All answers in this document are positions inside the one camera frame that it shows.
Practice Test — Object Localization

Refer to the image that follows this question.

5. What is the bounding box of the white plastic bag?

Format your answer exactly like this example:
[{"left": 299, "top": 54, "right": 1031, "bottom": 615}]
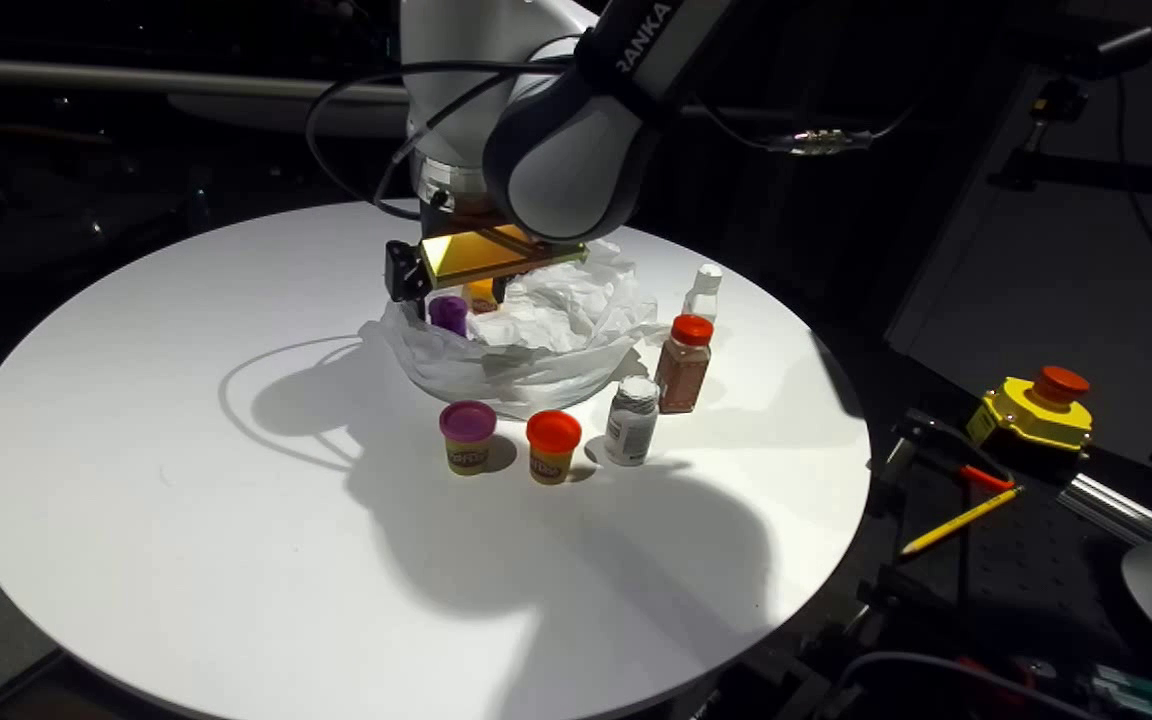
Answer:
[{"left": 381, "top": 240, "right": 659, "bottom": 417}]

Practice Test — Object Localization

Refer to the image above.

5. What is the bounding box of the orange-red lid play-doh can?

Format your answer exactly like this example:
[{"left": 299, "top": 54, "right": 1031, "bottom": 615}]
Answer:
[{"left": 524, "top": 409, "right": 582, "bottom": 485}]

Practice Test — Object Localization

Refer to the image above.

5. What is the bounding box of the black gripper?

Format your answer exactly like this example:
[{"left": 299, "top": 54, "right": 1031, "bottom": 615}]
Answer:
[{"left": 385, "top": 240, "right": 430, "bottom": 321}]

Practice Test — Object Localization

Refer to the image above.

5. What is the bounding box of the yellow emergency stop button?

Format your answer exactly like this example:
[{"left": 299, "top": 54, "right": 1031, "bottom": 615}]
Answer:
[{"left": 965, "top": 364, "right": 1094, "bottom": 453}]

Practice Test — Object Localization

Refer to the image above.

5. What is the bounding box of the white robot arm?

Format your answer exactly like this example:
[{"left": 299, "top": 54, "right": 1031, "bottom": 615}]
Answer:
[{"left": 401, "top": 0, "right": 738, "bottom": 250}]

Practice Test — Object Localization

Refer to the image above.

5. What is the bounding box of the white square plastic bottle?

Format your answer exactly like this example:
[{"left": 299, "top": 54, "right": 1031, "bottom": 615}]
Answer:
[{"left": 685, "top": 265, "right": 723, "bottom": 321}]

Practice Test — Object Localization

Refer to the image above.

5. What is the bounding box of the small grey lid pill bottle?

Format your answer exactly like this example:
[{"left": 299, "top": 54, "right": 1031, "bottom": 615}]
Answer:
[{"left": 602, "top": 376, "right": 659, "bottom": 465}]

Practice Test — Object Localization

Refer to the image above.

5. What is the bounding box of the red lid spice jar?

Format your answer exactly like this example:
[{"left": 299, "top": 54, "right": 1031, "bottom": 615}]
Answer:
[{"left": 657, "top": 312, "right": 712, "bottom": 417}]

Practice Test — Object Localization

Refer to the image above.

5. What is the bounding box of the purple lid play-doh can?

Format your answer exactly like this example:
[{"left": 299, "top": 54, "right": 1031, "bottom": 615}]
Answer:
[
  {"left": 441, "top": 399, "right": 496, "bottom": 476},
  {"left": 428, "top": 295, "right": 468, "bottom": 334}
]

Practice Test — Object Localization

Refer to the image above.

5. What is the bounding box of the yellow pencil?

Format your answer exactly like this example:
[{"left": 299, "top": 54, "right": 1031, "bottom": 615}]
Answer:
[{"left": 899, "top": 485, "right": 1023, "bottom": 561}]

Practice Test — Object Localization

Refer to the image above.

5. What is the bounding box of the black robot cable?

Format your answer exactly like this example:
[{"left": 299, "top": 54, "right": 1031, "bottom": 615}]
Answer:
[{"left": 299, "top": 54, "right": 578, "bottom": 222}]

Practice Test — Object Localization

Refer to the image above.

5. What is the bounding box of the metal window railing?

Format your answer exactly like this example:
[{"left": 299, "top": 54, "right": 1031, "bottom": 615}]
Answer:
[{"left": 0, "top": 61, "right": 406, "bottom": 108}]

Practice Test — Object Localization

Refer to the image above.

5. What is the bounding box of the yellow-orange lid play-doh can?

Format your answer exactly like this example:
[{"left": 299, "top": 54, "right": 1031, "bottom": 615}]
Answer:
[{"left": 463, "top": 279, "right": 505, "bottom": 312}]

